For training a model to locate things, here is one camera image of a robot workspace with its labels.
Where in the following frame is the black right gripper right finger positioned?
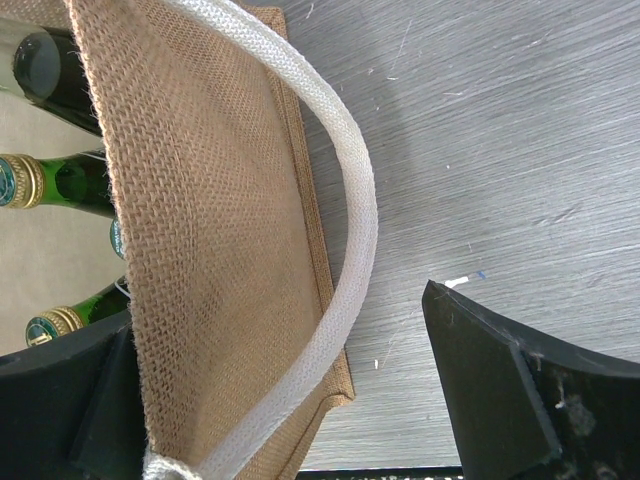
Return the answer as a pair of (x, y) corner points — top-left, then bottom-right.
(422, 281), (639, 479)

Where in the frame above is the clear Chang soda bottle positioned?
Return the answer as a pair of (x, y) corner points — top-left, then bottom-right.
(109, 219), (126, 260)

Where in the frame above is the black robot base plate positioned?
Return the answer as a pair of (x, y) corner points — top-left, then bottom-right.
(295, 466), (464, 480)

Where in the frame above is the green Perrier bottle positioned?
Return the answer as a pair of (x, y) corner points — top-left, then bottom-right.
(25, 278), (130, 347)

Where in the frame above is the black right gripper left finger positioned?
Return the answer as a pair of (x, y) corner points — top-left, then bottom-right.
(1, 311), (146, 479)

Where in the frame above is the Coca-Cola glass bottle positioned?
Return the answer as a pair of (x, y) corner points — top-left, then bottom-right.
(1, 18), (102, 137)

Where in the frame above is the brown canvas tote bag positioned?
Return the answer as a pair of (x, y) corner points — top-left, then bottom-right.
(0, 0), (379, 480)

